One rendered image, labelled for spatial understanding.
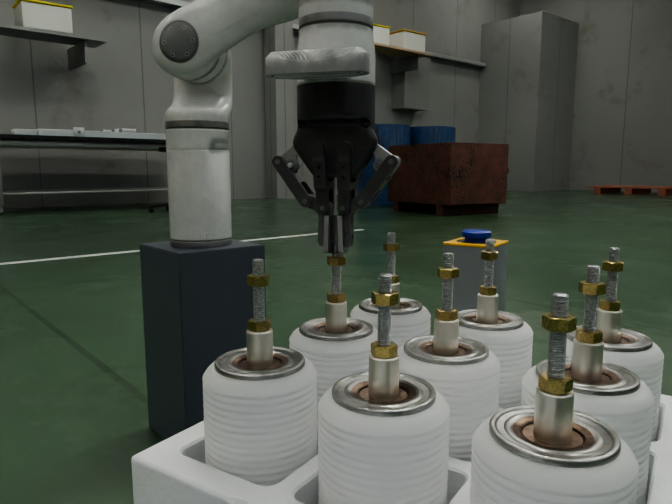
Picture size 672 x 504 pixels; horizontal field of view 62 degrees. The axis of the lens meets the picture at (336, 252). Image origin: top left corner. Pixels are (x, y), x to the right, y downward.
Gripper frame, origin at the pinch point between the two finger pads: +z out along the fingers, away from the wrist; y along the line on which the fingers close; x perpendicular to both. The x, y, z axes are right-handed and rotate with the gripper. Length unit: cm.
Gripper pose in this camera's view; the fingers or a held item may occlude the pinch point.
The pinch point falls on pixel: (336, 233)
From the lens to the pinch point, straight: 55.8
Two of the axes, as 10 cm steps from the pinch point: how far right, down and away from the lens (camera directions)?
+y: -9.6, -0.4, 2.7
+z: 0.0, 9.9, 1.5
